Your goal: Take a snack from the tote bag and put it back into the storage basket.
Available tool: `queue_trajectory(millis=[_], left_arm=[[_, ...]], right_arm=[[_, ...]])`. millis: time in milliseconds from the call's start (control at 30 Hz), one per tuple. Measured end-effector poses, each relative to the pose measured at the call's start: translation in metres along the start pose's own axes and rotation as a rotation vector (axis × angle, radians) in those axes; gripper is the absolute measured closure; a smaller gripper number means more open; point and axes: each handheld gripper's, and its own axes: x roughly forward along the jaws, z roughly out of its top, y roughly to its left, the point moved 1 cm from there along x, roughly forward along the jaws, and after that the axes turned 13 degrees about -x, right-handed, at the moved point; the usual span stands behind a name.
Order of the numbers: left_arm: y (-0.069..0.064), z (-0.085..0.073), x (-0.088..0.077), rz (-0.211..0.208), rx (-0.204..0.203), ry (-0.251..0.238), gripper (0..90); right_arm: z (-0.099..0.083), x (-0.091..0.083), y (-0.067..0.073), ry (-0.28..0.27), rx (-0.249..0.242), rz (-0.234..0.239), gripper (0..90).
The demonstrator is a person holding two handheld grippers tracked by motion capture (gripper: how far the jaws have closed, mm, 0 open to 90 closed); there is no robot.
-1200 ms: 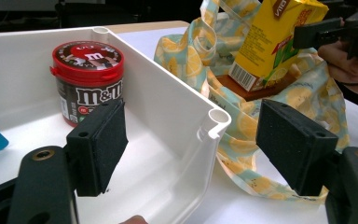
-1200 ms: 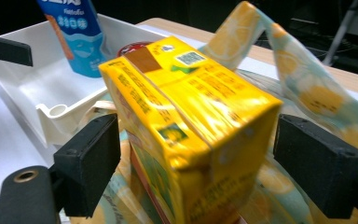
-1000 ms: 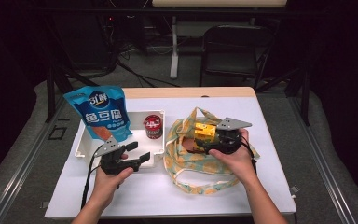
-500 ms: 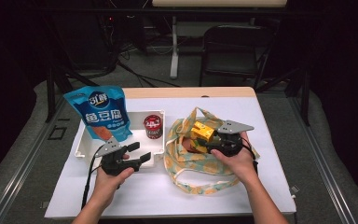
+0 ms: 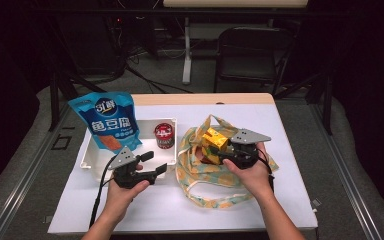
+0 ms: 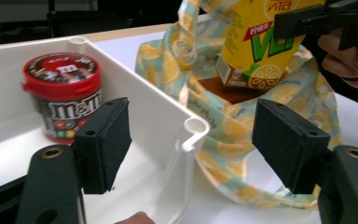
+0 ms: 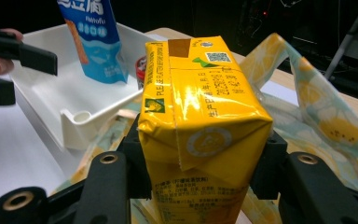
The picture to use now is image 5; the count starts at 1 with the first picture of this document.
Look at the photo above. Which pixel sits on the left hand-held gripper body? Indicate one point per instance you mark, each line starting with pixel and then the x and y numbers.
pixel 126 176

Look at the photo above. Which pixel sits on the white plastic box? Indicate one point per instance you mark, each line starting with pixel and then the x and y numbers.
pixel 148 146

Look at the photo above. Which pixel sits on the blue snack pouch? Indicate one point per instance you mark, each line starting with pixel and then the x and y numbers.
pixel 113 120

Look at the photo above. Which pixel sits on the black equipment case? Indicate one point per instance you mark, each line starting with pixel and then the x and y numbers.
pixel 90 43

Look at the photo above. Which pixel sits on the yellow drink carton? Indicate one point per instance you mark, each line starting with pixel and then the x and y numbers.
pixel 215 138

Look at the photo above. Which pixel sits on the dark curtain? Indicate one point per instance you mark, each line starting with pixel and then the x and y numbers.
pixel 0 100
pixel 370 100

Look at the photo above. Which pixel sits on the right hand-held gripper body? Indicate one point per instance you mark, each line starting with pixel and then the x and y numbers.
pixel 245 155

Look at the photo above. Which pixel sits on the black folding chair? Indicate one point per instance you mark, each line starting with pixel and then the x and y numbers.
pixel 246 68

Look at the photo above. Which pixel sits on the aluminium floor rail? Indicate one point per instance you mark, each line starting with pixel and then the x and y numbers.
pixel 20 188
pixel 358 200

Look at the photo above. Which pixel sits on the white table cover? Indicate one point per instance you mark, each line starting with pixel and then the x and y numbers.
pixel 280 200

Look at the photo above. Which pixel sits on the person's right hand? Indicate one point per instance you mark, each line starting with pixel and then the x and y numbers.
pixel 255 180

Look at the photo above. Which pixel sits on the lemon print fabric bag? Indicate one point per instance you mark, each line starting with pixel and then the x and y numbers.
pixel 193 173

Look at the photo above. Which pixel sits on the black metal stand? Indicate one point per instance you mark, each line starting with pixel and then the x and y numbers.
pixel 328 100
pixel 54 100

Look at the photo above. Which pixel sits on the white background table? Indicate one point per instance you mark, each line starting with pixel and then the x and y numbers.
pixel 187 50

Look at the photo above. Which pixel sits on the person's left hand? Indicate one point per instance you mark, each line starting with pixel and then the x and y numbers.
pixel 121 200

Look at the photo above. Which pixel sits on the red can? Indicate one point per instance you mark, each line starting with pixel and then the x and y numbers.
pixel 164 135

